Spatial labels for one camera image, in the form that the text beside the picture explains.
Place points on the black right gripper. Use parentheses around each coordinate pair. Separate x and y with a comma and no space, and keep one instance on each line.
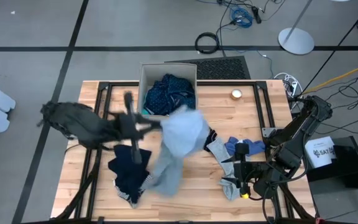
(245,172)

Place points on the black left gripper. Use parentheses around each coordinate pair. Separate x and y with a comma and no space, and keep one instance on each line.
(127,126)

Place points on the pale blue-grey shirt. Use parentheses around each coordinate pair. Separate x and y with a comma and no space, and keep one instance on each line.
(182,133)

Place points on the navy dotted button shirt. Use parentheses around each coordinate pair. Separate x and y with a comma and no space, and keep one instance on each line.
(169,93)

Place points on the navy Puma boxer shorts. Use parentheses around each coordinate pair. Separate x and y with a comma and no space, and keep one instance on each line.
(127,174)

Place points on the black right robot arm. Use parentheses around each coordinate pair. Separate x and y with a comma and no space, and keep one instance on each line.
(294,140)

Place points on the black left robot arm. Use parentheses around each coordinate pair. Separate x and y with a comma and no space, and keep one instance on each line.
(79,124)

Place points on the yellow tape tag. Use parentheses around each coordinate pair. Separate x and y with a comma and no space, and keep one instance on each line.
(245,196)

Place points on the beige fabric storage box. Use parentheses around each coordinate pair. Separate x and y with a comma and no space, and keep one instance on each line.
(148,70)

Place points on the brown tape roll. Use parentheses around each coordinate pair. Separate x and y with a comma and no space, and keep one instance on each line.
(236,94)

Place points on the white printed cardboard box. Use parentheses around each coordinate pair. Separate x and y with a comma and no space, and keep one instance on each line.
(320,152)

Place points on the black perforated floor mat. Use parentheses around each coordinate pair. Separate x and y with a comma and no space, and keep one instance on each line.
(225,68)

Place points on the red clamp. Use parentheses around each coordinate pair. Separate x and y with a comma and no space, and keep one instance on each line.
(319,221)

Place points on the black equipment cart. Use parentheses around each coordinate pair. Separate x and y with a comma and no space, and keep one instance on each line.
(337,169)

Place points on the silver round-base floor stand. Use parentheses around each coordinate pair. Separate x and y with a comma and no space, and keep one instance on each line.
(295,41)

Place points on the black aluminium table frame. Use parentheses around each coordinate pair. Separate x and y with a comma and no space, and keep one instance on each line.
(103,85)

